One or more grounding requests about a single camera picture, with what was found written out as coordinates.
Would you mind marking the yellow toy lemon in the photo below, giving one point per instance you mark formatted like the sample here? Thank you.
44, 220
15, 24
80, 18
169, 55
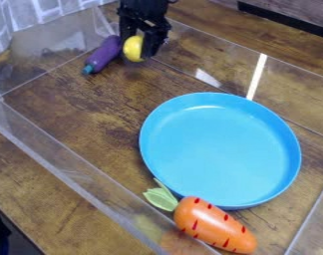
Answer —
133, 48

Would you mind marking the blue round tray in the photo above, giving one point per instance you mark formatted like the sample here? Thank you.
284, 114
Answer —
221, 147

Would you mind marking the orange toy carrot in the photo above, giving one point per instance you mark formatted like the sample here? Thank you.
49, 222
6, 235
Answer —
203, 221

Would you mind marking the white patterned curtain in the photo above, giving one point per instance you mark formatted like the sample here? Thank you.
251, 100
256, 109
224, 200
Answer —
21, 14

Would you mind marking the clear acrylic enclosure wall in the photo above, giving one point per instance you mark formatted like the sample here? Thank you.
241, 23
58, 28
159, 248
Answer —
73, 178

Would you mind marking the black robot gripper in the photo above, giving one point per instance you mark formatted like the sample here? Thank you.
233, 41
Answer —
136, 14

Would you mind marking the purple toy eggplant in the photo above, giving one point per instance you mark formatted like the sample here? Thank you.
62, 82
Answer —
104, 55

